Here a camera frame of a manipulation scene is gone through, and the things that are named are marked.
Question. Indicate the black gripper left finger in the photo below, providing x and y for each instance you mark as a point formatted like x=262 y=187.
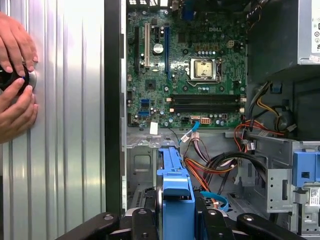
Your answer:
x=145 y=225

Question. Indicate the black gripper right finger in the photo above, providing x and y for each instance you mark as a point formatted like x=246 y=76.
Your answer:
x=217 y=225

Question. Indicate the hard disk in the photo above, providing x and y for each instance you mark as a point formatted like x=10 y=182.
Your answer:
x=175 y=180

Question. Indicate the grey perforated disk bay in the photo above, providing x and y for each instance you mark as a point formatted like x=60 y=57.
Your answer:
x=142 y=162

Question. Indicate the person's right hand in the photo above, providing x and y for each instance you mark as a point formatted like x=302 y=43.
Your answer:
x=17 y=112

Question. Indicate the person's left hand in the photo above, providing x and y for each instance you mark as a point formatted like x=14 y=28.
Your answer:
x=17 y=42

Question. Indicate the grey metal drive cage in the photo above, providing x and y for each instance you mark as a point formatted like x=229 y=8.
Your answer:
x=275 y=187

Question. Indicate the white paper label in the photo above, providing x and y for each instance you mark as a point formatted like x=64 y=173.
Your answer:
x=153 y=128

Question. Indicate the blue drive latch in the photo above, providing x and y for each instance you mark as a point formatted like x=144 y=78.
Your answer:
x=305 y=170

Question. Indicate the blue SATA port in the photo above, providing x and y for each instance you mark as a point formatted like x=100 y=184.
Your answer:
x=145 y=102
x=144 y=113

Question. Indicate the black RAM slot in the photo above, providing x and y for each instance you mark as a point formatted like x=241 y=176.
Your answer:
x=207 y=96
x=207 y=106
x=207 y=100
x=207 y=110

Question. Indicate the round grey speaker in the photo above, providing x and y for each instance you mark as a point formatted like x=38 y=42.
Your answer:
x=285 y=122

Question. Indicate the black PC case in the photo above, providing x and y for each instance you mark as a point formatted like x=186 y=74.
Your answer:
x=112 y=100

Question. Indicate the black chipset chip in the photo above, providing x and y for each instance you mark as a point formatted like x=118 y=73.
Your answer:
x=151 y=84

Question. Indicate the CPU socket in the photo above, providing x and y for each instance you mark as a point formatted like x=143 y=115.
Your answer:
x=219 y=70

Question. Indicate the silver CPU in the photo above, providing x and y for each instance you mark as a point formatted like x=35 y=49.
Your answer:
x=205 y=69

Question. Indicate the blue expansion slot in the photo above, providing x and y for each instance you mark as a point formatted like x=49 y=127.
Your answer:
x=167 y=52

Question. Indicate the long black expansion slot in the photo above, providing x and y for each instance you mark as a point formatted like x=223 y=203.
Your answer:
x=136 y=50

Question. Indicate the silver coin battery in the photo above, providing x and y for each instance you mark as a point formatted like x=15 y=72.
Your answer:
x=158 y=48

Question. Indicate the green motherboard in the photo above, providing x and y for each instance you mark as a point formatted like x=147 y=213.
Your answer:
x=180 y=50

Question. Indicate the white expansion slot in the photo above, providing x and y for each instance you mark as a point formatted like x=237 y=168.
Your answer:
x=147 y=45

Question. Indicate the short black expansion slot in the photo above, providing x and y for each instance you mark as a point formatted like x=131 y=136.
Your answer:
x=157 y=34

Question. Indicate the blue VGA port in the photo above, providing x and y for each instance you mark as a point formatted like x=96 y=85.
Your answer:
x=188 y=13

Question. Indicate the grey power supply unit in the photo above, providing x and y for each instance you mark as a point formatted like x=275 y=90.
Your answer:
x=306 y=30

